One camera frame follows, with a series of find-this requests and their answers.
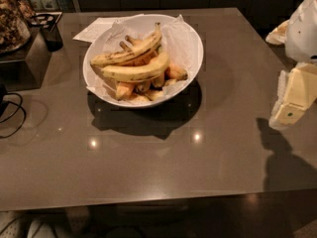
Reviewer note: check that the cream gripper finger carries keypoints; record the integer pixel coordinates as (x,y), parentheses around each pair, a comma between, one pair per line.
(296,91)
(278,35)

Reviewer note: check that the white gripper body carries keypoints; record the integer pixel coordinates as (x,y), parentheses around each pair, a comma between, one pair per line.
(303,34)

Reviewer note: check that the yellow banana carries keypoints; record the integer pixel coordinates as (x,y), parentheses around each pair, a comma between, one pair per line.
(149,44)
(138,73)

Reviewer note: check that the small orange banana right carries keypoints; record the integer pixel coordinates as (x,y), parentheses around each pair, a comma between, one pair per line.
(176,72)

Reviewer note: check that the small orange banana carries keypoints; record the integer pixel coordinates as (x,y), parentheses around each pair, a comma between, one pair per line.
(176,72)
(124,90)

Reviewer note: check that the small banana centre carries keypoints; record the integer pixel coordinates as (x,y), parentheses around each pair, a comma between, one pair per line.
(158,82)

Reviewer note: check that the small orange banana left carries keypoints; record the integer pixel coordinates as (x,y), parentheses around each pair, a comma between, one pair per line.
(124,90)

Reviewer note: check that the white bowl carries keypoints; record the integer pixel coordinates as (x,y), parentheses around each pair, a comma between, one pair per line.
(191,55)

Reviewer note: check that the white paper sheet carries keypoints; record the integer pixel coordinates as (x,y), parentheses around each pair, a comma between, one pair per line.
(100,26)

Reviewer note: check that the black cup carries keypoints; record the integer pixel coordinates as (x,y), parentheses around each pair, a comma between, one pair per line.
(52,38)

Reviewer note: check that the dark box stand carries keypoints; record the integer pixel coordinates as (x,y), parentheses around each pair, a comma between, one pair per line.
(25,68)

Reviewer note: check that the black wire holder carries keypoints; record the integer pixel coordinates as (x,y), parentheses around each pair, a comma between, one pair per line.
(46,21)

